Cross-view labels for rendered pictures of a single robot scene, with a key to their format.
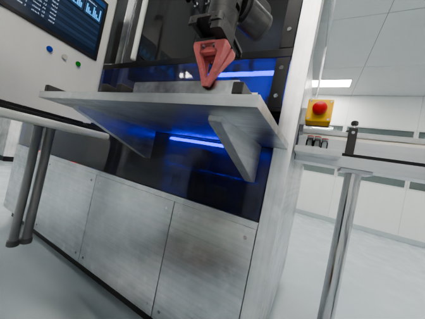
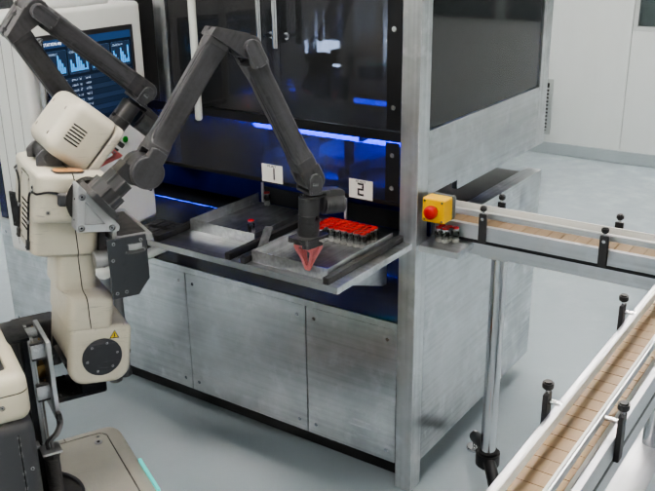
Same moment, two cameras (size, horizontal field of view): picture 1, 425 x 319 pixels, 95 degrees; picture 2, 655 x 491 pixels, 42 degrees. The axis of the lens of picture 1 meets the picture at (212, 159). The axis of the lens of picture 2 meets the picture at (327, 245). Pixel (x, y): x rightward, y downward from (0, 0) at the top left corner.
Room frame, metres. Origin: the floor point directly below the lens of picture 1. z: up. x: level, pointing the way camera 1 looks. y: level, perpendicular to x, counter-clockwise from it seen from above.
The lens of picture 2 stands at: (-1.76, -0.28, 1.76)
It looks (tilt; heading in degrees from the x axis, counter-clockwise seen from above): 20 degrees down; 7
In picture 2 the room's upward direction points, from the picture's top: 1 degrees counter-clockwise
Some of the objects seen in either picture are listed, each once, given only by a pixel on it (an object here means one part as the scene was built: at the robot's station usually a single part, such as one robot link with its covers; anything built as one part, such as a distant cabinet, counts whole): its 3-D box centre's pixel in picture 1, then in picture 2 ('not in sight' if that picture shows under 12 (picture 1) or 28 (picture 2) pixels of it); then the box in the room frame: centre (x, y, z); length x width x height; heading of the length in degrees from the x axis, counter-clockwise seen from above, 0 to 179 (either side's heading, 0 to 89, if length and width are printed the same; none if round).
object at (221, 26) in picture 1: (208, 58); (305, 254); (0.34, 0.04, 0.95); 0.07 x 0.07 x 0.09; 62
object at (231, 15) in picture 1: (220, 26); (308, 228); (0.36, 0.03, 1.02); 0.10 x 0.07 x 0.07; 152
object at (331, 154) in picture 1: (316, 153); (447, 245); (0.66, -0.34, 0.87); 0.14 x 0.13 x 0.02; 152
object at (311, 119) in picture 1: (319, 113); (438, 207); (0.63, -0.31, 0.99); 0.08 x 0.07 x 0.07; 152
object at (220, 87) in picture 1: (214, 116); (324, 246); (0.54, 0.02, 0.90); 0.34 x 0.26 x 0.04; 152
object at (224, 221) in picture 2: not in sight; (256, 216); (0.80, 0.27, 0.90); 0.34 x 0.26 x 0.04; 152
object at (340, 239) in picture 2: not in sight; (340, 236); (0.62, -0.02, 0.90); 0.18 x 0.02 x 0.05; 62
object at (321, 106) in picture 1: (319, 108); (431, 211); (0.59, -0.29, 0.99); 0.04 x 0.04 x 0.04; 62
